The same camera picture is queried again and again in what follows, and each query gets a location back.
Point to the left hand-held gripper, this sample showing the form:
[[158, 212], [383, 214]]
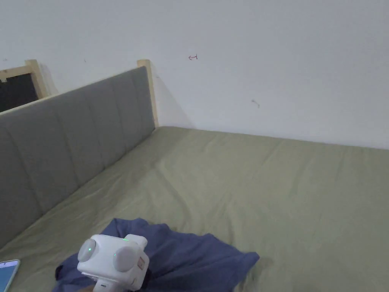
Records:
[[106, 258]]

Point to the dark blue shirt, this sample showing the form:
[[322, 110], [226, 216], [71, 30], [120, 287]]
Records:
[[188, 258]]

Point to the smartphone with light screen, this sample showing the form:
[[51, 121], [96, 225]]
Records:
[[6, 272]]

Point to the grey padded headboard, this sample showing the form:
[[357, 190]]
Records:
[[76, 130]]

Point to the bed with pale green sheet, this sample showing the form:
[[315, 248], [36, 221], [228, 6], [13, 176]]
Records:
[[258, 197]]

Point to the wooden frame with black panel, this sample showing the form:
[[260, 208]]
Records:
[[18, 88]]

